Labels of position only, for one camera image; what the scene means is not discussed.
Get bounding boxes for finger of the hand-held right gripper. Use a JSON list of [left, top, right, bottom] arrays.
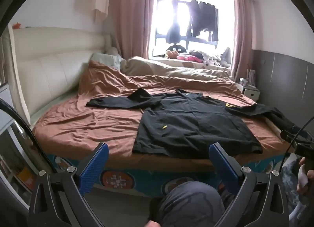
[[280, 129, 310, 143]]

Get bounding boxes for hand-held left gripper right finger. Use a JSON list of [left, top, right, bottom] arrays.
[[208, 142, 290, 227]]

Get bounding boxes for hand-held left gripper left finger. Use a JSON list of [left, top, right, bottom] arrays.
[[28, 142, 110, 227]]

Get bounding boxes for black shirt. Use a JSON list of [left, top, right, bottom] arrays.
[[86, 88, 298, 156]]

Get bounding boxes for pile of clothes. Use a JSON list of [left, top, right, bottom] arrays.
[[190, 48, 232, 67]]

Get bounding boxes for person's right hand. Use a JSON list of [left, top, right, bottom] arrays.
[[296, 157, 314, 193]]

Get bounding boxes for person's grey trouser leg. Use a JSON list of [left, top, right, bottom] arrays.
[[150, 180, 226, 227]]

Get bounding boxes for white nightstand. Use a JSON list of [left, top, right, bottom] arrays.
[[242, 86, 260, 102]]

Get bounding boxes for items on nightstand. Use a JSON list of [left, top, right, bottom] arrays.
[[239, 69, 257, 87]]

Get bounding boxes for white cabinet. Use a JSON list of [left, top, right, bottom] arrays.
[[0, 83, 15, 132]]

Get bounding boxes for pale pillow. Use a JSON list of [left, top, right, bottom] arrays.
[[92, 48, 123, 70]]

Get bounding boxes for pink cloth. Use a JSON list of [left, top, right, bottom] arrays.
[[177, 54, 203, 63]]

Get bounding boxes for cream padded headboard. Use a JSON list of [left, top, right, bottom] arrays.
[[10, 27, 113, 119]]

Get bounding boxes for beige duvet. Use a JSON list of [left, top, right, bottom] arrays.
[[121, 56, 236, 82]]

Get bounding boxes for narrow pink curtain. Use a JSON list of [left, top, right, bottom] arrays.
[[229, 0, 253, 80]]

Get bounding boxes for plush toy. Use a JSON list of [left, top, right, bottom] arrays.
[[165, 44, 188, 59]]

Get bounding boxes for slim dark hanging garment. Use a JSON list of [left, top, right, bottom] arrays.
[[165, 0, 181, 43]]

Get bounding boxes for broad dark hanging garment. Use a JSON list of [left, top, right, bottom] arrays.
[[188, 0, 219, 42]]

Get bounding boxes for wide pink curtain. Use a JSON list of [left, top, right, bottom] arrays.
[[111, 0, 157, 59]]

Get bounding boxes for black cable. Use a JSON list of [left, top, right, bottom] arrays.
[[0, 98, 64, 218]]

